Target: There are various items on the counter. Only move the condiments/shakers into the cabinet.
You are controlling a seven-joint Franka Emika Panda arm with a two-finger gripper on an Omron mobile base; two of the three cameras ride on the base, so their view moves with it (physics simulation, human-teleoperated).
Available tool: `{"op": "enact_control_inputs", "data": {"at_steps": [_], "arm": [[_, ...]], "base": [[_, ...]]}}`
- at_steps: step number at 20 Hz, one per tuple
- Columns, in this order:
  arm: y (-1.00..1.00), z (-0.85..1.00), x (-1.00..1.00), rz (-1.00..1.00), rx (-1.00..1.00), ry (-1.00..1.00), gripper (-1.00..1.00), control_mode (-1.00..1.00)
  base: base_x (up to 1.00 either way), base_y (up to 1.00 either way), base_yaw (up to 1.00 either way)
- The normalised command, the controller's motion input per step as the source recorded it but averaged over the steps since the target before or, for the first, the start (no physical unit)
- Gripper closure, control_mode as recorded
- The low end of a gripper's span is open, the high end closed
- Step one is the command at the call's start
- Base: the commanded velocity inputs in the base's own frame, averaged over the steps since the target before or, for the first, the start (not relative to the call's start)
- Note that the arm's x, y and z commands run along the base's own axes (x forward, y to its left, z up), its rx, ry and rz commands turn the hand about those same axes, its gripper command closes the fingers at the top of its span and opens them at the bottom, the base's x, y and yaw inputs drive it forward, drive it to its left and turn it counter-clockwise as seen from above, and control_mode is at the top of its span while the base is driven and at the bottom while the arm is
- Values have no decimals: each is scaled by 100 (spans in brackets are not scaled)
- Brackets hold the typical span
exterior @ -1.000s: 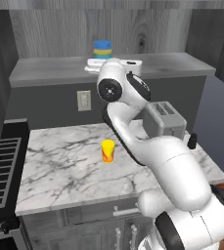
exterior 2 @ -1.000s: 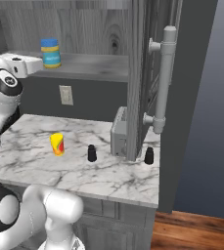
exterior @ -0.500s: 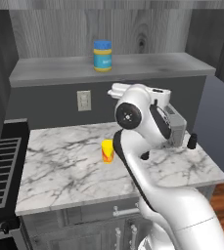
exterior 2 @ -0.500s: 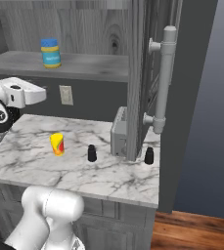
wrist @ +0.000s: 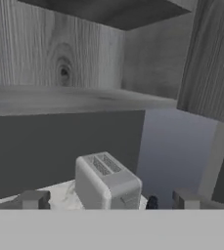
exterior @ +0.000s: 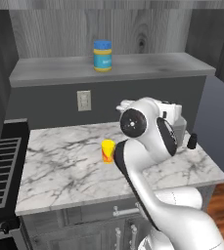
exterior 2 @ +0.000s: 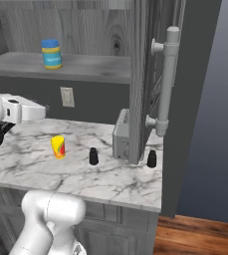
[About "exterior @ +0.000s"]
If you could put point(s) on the black stove knob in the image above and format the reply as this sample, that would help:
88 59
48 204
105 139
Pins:
4 227

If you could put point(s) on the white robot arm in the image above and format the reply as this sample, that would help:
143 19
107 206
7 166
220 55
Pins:
178 224

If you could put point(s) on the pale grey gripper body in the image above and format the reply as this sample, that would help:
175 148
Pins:
181 132

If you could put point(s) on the grey drawer front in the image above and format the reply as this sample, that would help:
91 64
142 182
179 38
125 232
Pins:
90 211

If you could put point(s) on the yellow condiment bottle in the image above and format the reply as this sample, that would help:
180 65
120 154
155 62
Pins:
108 150

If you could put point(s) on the white wall outlet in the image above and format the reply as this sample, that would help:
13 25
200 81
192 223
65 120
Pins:
84 100

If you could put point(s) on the black stove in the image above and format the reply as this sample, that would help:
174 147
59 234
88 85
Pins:
4 182

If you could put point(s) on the grey base cabinet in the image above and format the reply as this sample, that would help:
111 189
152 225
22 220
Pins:
84 228

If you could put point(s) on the grey wooden wall cabinet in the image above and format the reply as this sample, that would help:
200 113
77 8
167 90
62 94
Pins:
116 65

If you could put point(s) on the black shaker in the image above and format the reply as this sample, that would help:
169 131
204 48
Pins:
192 141

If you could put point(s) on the blue and yellow jar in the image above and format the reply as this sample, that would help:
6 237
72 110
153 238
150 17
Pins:
102 56

